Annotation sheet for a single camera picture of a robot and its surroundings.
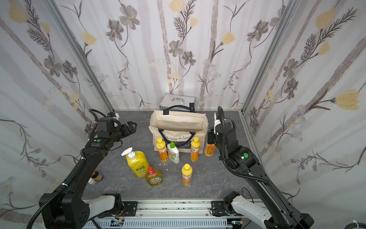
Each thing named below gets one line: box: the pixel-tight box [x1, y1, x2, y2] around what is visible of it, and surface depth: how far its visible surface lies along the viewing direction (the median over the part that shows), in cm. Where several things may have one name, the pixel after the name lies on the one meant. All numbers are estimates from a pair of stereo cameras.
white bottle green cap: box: [166, 141, 180, 164], surface depth 83 cm
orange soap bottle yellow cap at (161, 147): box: [155, 137, 169, 163], surface depth 79 cm
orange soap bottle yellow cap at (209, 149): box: [204, 143, 216, 157], surface depth 77 cm
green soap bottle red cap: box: [145, 166, 164, 187], surface depth 76 cm
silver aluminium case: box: [159, 93, 197, 112], surface depth 107 cm
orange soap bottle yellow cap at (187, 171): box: [181, 163, 194, 187], surface depth 69 cm
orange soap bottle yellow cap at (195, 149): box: [190, 136, 201, 162], surface depth 80 cm
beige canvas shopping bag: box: [148, 104, 209, 154], surface depth 91 cm
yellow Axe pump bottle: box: [121, 146, 151, 179], surface depth 73 cm
